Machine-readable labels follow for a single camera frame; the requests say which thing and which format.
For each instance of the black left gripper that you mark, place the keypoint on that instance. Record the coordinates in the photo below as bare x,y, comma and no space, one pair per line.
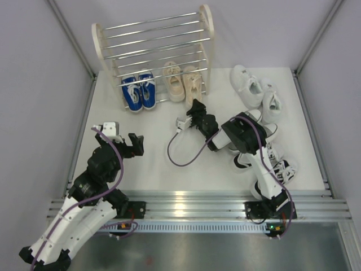
137,143

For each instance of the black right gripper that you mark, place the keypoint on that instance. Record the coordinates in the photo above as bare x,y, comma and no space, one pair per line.
198,109

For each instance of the beige lace sneaker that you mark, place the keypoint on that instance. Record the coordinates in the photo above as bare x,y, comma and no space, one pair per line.
173,82
192,81

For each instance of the blue canvas sneaker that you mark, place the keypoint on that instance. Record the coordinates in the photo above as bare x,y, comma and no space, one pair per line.
148,89
131,92

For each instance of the grey canvas sneaker back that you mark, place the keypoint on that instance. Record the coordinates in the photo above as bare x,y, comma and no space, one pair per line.
255,115

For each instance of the grey canvas sneaker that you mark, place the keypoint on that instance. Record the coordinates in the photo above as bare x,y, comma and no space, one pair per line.
271,131
255,115

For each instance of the grey canvas sneaker front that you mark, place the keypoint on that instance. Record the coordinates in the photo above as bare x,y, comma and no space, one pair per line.
271,131

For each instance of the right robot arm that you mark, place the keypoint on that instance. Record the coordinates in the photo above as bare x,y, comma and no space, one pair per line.
249,137

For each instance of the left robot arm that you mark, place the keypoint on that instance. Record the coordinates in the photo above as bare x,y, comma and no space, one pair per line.
91,202

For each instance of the cream and chrome shoe rack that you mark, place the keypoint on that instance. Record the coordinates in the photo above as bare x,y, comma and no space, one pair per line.
172,42

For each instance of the white sneaker left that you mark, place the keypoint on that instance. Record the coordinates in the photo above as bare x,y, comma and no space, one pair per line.
246,86

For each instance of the black white sneaker upper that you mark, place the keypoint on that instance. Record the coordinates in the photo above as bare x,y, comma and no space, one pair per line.
274,154

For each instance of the black white sneaker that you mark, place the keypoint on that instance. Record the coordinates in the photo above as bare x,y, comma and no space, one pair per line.
285,172
274,154

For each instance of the white sneaker right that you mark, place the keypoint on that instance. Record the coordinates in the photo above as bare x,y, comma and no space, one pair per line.
272,106

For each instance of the black white sneaker lower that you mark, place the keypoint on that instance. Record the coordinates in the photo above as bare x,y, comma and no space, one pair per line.
285,172

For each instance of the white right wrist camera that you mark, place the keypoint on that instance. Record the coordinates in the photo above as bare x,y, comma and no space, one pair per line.
183,124

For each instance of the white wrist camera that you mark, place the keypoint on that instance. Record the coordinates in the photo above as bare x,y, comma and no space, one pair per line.
183,124
111,130

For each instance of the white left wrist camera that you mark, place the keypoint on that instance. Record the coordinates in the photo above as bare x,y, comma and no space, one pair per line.
111,130

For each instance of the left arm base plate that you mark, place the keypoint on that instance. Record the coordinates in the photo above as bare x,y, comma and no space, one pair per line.
132,210

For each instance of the perforated cable duct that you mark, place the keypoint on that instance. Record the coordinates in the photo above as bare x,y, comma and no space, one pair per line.
191,227

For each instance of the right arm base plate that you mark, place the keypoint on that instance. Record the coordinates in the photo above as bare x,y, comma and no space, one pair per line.
263,210

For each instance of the aluminium mounting rail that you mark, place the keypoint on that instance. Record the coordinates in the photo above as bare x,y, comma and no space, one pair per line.
311,205

